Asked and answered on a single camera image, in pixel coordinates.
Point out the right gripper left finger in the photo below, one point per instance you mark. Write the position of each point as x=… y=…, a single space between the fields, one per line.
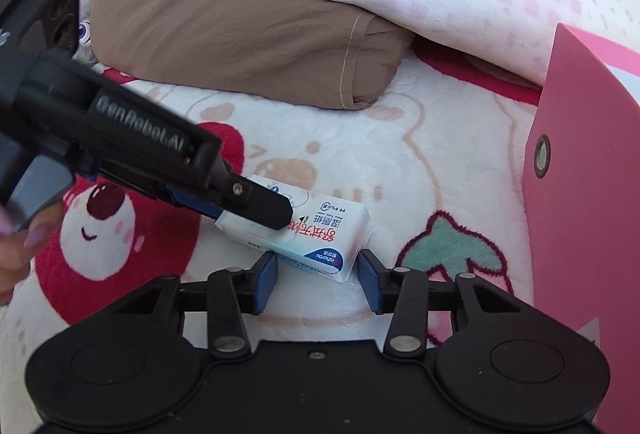
x=233 y=293

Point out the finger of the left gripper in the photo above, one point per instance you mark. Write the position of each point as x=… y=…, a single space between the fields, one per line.
x=245 y=198
x=180 y=198

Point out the grey rabbit plush toy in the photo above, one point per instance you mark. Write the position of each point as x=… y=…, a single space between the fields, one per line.
x=84 y=53

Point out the strawberry bear bed blanket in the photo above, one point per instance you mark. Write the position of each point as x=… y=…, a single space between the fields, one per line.
x=108 y=334

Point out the white wet wipes pack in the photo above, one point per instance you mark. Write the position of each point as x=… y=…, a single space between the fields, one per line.
x=325 y=234

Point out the person's left hand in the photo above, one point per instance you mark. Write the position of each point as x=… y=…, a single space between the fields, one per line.
x=18 y=248

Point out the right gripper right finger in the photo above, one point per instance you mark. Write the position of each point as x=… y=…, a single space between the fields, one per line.
x=402 y=293

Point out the brown pillow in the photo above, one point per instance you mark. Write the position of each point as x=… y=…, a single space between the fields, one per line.
x=305 y=52

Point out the pink cardboard box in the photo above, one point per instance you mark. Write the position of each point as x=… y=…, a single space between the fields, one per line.
x=581 y=194

